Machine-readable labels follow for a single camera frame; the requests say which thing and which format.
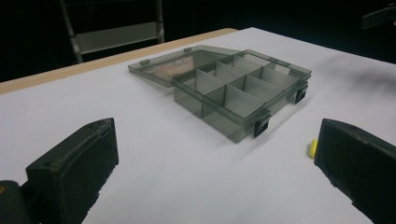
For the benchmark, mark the small yellow piece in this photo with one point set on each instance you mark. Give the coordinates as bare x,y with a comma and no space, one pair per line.
313,148

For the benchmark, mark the metal stand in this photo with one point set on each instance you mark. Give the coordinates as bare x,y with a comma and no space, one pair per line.
115,35

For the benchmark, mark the grey transparent compartment box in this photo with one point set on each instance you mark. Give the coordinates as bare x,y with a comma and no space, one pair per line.
232,90

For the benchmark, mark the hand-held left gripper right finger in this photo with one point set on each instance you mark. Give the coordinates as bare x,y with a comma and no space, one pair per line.
358,165

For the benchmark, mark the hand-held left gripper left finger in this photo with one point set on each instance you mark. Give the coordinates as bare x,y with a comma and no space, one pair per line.
71,174

